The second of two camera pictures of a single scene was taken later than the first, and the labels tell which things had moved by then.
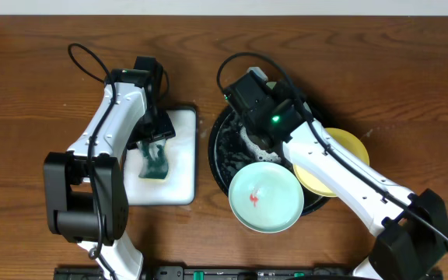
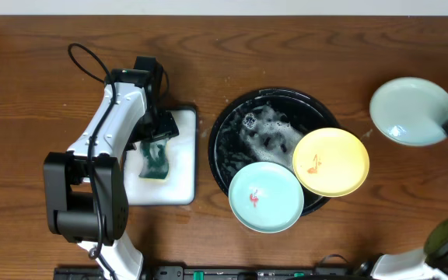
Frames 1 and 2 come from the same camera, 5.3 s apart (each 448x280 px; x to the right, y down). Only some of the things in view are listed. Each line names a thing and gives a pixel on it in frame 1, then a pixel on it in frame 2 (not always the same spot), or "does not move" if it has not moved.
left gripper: (155, 132) does not move
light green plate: (306, 124) to (411, 111)
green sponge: (155, 159) does not move
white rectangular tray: (180, 186) does not move
